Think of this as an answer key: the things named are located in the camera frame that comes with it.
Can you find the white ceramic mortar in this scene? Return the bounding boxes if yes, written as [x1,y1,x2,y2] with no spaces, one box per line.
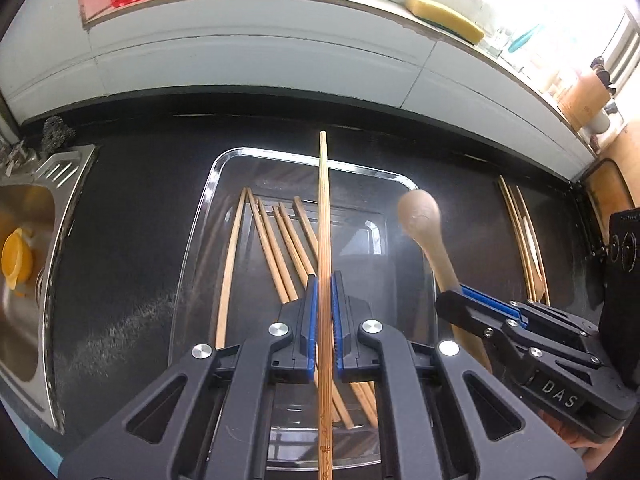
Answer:
[588,108,613,134]

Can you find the yellow plastic cup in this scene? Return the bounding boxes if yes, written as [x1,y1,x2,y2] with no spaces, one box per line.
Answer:
[1,226,35,292]

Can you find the brown wooden spoon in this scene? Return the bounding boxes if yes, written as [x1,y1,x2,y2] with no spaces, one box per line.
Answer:
[397,189,495,374]

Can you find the patterned single wooden chopstick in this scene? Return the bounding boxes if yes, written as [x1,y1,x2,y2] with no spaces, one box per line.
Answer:
[316,131,335,480]

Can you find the pile of wooden chopsticks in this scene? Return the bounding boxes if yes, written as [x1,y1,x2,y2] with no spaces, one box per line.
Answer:
[215,187,379,431]

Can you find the wooden cutting board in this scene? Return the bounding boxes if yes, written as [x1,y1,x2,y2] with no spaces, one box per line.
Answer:
[581,124,640,241]

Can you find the stainless steel sink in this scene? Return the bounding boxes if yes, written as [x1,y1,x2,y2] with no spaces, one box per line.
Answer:
[0,144,99,434]

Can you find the steel wool scrubber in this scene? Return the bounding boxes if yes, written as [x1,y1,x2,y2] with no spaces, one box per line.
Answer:
[40,117,77,159]

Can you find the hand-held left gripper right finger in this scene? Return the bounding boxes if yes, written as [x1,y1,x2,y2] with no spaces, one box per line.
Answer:
[330,271,588,480]

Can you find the clear plastic tray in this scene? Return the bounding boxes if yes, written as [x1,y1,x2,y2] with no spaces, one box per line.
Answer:
[167,147,437,476]

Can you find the yellow sponge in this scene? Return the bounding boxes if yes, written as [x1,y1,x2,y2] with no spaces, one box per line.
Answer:
[404,0,486,44]

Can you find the black metal rack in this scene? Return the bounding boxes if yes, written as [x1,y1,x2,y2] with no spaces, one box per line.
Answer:
[570,156,627,262]

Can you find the teal handled brush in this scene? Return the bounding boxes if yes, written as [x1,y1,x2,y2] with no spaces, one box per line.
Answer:
[507,22,542,54]

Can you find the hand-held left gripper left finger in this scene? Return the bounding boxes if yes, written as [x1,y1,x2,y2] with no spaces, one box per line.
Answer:
[59,274,321,480]

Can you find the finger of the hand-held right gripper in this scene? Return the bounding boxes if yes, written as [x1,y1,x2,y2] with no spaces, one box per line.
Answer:
[460,284,601,349]
[435,290,542,367]

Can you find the bamboo utensil holder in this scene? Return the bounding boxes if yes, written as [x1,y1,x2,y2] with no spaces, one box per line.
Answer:
[556,67,614,132]

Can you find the dark pestle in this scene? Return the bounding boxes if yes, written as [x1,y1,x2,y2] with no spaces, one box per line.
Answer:
[590,55,619,93]

